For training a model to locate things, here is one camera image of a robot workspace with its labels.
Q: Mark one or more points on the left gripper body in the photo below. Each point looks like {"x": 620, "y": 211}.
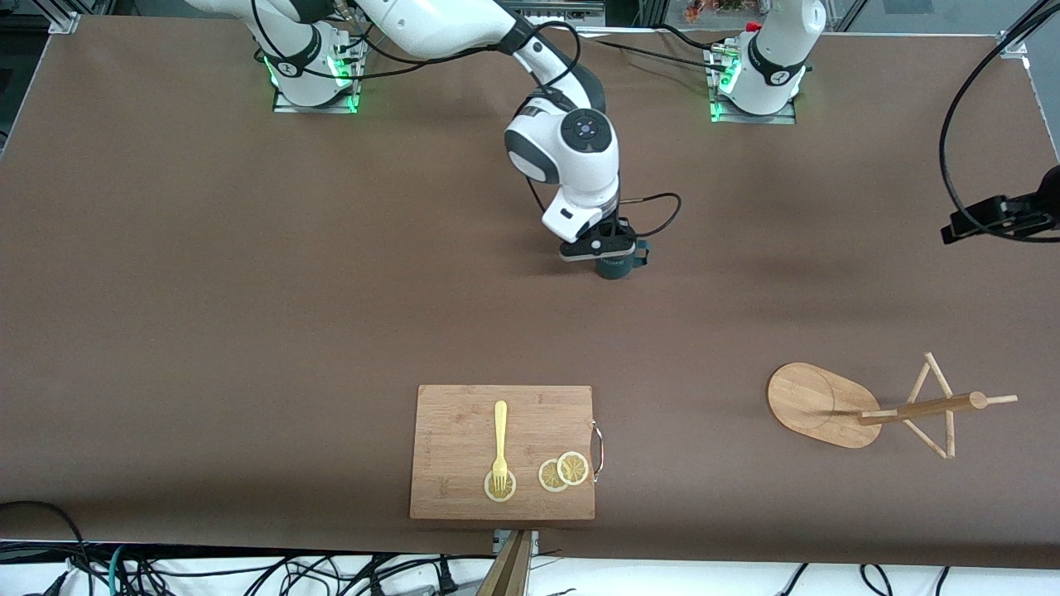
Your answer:
{"x": 1014, "y": 210}

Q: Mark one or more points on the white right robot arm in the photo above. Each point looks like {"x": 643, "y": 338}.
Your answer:
{"x": 580, "y": 157}

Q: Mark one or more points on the wooden cup rack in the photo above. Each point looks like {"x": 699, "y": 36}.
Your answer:
{"x": 816, "y": 406}

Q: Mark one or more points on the grey power strip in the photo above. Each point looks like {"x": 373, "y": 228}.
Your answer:
{"x": 563, "y": 7}

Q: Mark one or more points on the yellow plastic fork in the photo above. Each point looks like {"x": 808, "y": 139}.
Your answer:
{"x": 500, "y": 430}

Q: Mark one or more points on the lemon slice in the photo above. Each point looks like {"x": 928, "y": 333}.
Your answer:
{"x": 573, "y": 468}
{"x": 500, "y": 495}
{"x": 548, "y": 476}

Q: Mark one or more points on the wooden cutting board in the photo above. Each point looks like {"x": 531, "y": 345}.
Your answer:
{"x": 464, "y": 439}

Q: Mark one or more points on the brown table cover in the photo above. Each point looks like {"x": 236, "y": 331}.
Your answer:
{"x": 248, "y": 331}

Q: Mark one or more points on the black power plug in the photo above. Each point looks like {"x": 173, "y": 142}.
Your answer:
{"x": 447, "y": 579}

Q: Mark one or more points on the aluminium corner bracket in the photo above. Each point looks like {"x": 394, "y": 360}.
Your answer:
{"x": 1013, "y": 45}
{"x": 65, "y": 23}

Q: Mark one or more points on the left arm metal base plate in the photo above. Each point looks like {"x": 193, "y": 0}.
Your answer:
{"x": 754, "y": 118}

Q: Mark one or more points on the small metal bracket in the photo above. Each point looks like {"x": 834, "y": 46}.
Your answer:
{"x": 499, "y": 538}

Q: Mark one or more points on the wooden post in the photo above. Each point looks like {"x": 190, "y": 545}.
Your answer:
{"x": 507, "y": 571}

